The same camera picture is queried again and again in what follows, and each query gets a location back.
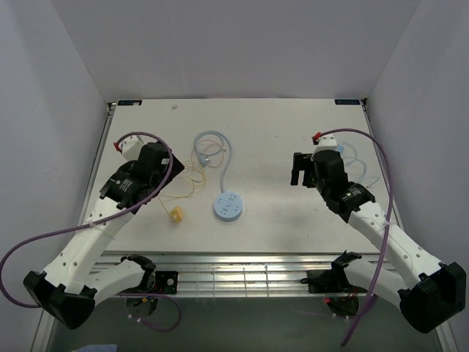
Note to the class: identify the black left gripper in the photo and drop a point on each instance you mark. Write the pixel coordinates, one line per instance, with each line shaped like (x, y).
(176, 169)

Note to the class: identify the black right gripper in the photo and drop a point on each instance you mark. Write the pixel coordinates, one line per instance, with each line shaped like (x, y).
(301, 162)

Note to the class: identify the yellow charger plug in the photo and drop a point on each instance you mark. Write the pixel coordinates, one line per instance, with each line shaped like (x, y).
(176, 215)

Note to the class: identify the round blue power socket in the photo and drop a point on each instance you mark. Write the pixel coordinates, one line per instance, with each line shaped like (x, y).
(228, 206)

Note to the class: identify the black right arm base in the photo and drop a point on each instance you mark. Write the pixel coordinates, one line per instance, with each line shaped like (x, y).
(341, 298)

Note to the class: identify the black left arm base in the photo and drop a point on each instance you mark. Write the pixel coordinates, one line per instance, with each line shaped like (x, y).
(143, 301)

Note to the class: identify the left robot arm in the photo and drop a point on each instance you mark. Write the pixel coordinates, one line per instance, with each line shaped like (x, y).
(66, 288)

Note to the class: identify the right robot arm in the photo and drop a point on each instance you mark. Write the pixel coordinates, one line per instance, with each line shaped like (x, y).
(427, 291)

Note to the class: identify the right blue corner label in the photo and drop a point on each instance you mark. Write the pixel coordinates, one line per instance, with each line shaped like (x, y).
(347, 102)

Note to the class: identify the blue corner label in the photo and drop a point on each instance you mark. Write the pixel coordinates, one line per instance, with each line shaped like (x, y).
(347, 102)
(129, 102)

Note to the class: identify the left blue corner label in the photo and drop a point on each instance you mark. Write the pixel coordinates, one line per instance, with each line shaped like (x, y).
(129, 102)

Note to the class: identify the blue cloth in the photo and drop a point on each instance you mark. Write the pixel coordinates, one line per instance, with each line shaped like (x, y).
(98, 348)

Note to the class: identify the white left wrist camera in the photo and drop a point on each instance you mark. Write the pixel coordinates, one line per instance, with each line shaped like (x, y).
(128, 144)

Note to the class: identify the blue three-pin wall plug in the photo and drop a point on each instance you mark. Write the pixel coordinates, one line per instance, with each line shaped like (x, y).
(203, 160)

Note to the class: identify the aluminium table edge rail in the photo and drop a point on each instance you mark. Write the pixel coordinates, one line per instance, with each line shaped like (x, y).
(211, 275)

